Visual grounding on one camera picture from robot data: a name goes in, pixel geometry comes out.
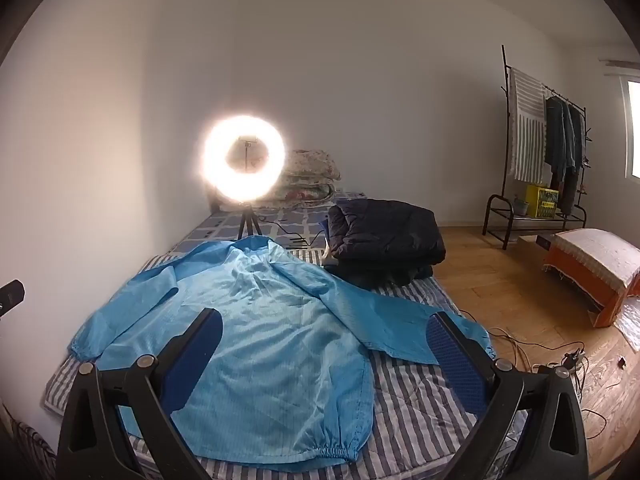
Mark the window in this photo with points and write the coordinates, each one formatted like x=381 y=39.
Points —
x=632 y=130

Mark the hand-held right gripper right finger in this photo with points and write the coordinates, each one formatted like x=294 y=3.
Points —
x=452 y=360

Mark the folded dark navy jacket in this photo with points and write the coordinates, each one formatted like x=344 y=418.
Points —
x=390 y=235

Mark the bubble wrap sheet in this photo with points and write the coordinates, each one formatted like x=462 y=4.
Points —
x=630 y=325

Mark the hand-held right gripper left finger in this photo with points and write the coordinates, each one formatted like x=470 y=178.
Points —
x=192 y=355

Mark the striped towel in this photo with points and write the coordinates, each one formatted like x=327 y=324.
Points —
x=527 y=130

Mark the blue work coat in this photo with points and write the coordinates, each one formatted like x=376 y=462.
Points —
x=265 y=340

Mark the orange stool with white cover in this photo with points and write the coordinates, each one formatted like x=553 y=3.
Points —
x=575 y=270

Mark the dark hanging clothes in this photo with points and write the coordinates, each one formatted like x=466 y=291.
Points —
x=562 y=145

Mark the black tripod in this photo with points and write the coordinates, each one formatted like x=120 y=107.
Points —
x=247 y=222

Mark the yellow box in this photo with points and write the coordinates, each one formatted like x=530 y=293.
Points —
x=542 y=202

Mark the small grey pot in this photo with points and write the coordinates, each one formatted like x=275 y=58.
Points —
x=521 y=206

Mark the white power strip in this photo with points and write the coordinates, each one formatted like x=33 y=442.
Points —
x=550 y=367

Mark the cardboard box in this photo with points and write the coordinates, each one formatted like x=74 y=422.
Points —
x=530 y=247

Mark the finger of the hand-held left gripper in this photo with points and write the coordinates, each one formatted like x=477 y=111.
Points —
x=11 y=296

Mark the black clothes rack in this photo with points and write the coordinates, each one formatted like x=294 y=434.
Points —
x=504 y=60

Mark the grey striped blanket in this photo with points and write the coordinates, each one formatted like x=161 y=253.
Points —
x=415 y=410

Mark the folded floral quilt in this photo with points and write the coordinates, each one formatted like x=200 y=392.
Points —
x=310 y=170

